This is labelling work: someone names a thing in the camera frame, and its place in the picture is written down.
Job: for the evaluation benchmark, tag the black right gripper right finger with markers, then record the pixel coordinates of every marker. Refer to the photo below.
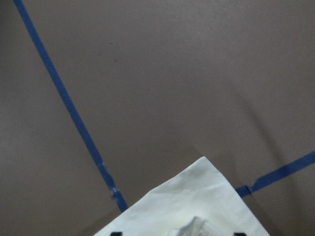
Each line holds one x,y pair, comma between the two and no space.
239,234

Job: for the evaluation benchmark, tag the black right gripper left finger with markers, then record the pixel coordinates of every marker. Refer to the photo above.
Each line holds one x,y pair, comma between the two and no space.
116,234

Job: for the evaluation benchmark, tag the cream long-sleeve cat shirt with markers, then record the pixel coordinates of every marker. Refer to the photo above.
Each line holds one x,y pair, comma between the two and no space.
199,199

